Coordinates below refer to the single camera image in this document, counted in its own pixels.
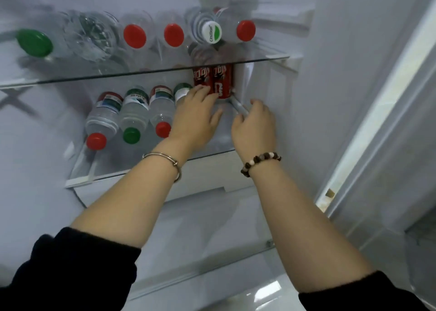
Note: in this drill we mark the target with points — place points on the silver bangle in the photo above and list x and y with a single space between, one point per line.
163 156

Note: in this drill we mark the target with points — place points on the white green cap bottle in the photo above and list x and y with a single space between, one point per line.
209 31

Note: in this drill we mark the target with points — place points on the person's black sleeve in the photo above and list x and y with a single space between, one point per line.
368 297
68 273

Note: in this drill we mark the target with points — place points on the white refrigerator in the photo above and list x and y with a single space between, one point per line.
340 82

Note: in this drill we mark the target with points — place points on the person's right hand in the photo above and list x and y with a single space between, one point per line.
255 134

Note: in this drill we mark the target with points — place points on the red can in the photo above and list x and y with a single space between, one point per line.
201 77
223 82

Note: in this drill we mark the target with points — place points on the person's right forearm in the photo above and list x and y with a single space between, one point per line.
306 232

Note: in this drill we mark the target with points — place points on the person's black left sleeve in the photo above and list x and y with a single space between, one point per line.
68 273

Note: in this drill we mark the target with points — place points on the person's left hand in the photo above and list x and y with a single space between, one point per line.
194 123

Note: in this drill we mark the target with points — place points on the person's black right sleeve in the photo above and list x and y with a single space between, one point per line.
368 297

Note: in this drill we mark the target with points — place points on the white crisper drawer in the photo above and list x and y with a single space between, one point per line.
211 181

